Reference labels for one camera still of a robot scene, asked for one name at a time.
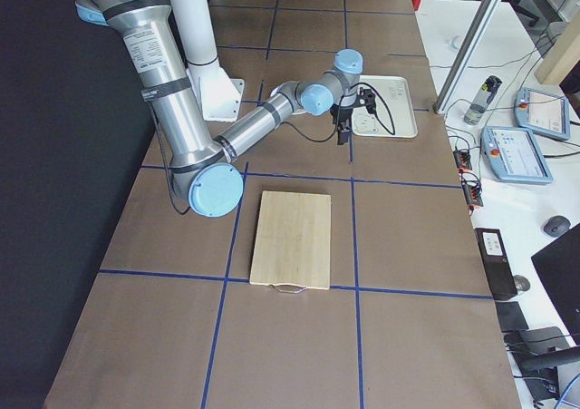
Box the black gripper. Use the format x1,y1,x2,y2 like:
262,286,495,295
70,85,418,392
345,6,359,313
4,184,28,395
330,92,359,145

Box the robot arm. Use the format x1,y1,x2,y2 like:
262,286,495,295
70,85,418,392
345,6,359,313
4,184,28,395
76,0,363,218

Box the cream bear serving tray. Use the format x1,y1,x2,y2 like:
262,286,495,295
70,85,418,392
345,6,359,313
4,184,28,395
352,75,418,139

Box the wooden cutting board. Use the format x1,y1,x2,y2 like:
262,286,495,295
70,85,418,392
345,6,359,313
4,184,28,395
249,191,332,293

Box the clear water bottle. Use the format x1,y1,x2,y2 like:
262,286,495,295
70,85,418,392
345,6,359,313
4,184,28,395
463,75,502,125

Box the orange black connector strip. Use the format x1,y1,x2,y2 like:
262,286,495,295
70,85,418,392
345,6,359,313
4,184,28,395
453,149,484,212

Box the near teach pendant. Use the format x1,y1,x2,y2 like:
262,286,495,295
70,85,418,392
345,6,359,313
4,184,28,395
480,126,553,185

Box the teach pendant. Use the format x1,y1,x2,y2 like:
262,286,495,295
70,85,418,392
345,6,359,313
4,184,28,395
480,126,553,185
514,87,571,141

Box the far teach pendant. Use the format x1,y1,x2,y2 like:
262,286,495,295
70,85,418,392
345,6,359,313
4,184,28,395
514,87,571,141

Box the black box with label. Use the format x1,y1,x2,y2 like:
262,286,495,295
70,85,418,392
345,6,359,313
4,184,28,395
475,228,517,301

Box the grey mouse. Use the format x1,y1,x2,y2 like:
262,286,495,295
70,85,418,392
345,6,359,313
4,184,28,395
542,215,571,238

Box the black laptop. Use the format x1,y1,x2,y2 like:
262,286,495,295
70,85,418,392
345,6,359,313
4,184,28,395
531,225,580,343

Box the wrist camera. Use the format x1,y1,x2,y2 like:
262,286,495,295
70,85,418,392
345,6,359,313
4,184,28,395
357,88,377,115

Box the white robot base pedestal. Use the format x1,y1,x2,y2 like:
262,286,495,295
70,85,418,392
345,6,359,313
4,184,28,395
170,0,245,122

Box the aluminium frame post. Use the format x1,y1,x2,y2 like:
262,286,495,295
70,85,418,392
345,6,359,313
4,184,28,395
433,0,501,114

